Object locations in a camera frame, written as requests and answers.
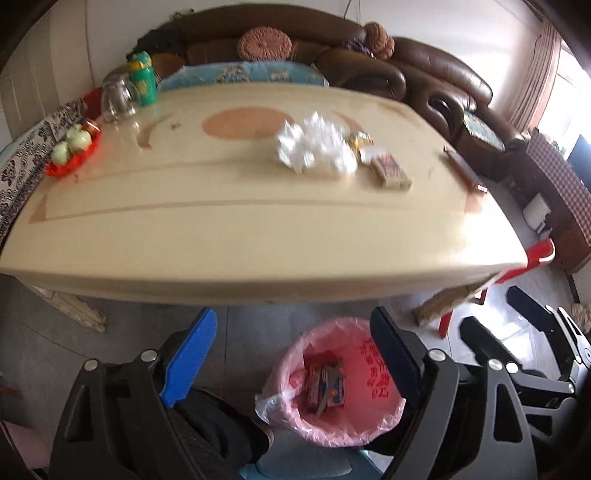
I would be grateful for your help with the green kids water bottle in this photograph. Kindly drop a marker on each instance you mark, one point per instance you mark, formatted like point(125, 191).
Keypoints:
point(142, 75)

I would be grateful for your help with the brown leather long sofa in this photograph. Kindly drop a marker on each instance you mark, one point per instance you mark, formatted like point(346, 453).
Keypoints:
point(347, 54)

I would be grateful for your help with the black clothing on sofa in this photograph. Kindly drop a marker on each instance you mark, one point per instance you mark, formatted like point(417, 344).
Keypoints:
point(156, 41)

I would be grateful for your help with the white blue medicine box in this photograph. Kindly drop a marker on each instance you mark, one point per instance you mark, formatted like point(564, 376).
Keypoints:
point(334, 394)

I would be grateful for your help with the red tray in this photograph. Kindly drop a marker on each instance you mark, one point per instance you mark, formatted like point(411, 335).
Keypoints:
point(78, 159)

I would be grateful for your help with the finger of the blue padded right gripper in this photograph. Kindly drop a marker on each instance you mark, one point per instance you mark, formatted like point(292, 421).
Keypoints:
point(533, 306)

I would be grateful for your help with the green ceramic teacup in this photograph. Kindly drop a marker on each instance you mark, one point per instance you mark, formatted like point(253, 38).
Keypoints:
point(78, 138)
point(61, 154)

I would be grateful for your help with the blue patterned sofa cover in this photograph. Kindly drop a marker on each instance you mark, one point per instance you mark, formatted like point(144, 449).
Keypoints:
point(243, 72)

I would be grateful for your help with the pink curtain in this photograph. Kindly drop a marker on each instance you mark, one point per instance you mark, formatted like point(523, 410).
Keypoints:
point(532, 97)

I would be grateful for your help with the cream coffee table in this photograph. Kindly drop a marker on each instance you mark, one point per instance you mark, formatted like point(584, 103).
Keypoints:
point(186, 203)

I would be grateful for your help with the checkered tablecloth side table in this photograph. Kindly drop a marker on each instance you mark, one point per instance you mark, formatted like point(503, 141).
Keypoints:
point(545, 171)

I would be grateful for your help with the black monitor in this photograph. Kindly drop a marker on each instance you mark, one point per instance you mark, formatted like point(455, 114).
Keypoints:
point(580, 161)

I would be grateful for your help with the playing card box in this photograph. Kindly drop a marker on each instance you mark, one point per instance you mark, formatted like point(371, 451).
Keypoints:
point(390, 174)

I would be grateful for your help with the brown leather armchair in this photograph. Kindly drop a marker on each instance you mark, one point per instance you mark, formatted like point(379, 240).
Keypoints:
point(441, 87)

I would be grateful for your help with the clear plastic bag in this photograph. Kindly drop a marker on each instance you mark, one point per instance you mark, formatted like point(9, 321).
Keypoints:
point(323, 147)

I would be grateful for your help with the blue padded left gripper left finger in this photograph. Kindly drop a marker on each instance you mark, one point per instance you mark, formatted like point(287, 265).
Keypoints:
point(183, 354)

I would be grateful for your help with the clear glass jar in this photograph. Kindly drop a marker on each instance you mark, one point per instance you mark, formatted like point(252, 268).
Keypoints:
point(119, 98)

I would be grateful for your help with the white appliance on floor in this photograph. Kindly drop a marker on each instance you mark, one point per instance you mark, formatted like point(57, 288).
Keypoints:
point(536, 212)

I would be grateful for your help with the finger of the dark padded right gripper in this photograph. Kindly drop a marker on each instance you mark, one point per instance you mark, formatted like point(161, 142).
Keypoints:
point(483, 344)

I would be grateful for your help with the red plastic stool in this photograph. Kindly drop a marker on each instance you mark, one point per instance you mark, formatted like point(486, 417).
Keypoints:
point(541, 254)

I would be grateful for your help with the blue armchair seat cover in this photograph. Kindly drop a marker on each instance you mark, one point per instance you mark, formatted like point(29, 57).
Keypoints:
point(478, 129)

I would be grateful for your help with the purple item on sofa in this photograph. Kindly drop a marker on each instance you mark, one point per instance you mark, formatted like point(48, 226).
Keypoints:
point(355, 45)

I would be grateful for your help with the round pink cushion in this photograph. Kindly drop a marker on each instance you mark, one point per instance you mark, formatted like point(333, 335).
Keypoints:
point(264, 44)
point(378, 41)

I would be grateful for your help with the yellow snack wrapper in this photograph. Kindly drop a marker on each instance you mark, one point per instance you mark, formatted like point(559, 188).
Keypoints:
point(359, 139)

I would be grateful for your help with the white tissue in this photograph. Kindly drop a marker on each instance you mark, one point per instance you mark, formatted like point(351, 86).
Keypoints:
point(292, 148)

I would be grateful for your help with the pink-lined trash bin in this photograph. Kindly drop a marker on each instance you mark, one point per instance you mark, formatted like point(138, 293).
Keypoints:
point(373, 405)

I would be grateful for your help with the cream cabinet door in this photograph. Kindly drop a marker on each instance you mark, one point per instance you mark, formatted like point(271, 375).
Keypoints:
point(28, 88)

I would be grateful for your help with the black white patterned bench cover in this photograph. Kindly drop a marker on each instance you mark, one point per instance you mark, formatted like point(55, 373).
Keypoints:
point(23, 161)

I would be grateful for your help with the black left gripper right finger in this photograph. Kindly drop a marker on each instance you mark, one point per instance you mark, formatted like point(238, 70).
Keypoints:
point(403, 353)

